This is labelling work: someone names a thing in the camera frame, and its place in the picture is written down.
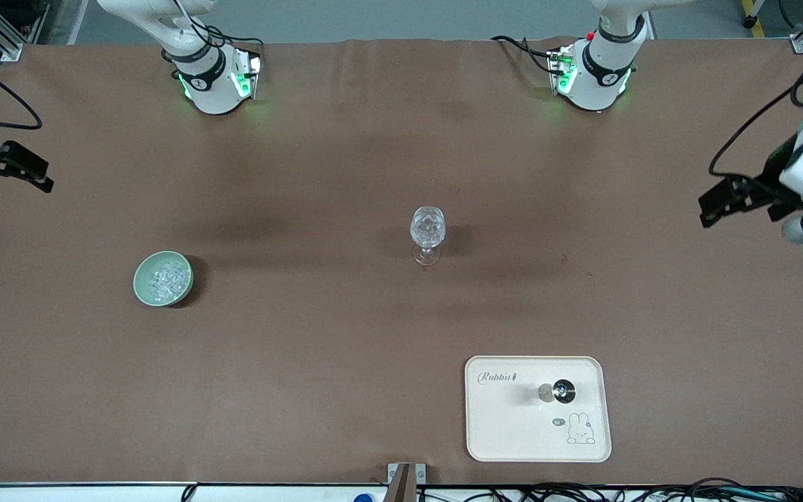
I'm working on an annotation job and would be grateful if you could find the black floor cable bundle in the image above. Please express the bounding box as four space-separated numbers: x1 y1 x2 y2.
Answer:
415 478 803 502

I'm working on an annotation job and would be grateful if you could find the clear stemmed wine glass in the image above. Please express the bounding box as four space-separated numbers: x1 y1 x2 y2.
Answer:
409 206 448 266

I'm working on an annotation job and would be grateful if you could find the metal bracket with post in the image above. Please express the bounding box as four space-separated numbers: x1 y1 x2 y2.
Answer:
387 462 427 502

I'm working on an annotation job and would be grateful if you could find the cream tray with rabbit print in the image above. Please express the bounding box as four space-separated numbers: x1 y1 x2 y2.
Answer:
465 356 613 464

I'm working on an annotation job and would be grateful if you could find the black base power cable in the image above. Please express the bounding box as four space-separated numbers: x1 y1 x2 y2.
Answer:
171 0 267 51
491 35 557 75

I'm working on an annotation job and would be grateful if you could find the pale green bowl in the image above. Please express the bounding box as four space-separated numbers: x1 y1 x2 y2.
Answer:
133 251 195 308

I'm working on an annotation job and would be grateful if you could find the brown table mat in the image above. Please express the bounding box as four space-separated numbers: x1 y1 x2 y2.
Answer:
0 38 803 487

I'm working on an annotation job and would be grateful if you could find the pile of clear ice cubes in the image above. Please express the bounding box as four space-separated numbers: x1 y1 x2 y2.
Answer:
151 261 191 303

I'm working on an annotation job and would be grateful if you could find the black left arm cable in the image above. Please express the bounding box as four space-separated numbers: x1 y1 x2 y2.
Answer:
708 42 803 176

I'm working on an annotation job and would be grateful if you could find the steel double cone jigger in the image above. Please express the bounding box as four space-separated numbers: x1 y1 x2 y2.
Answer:
538 379 578 406

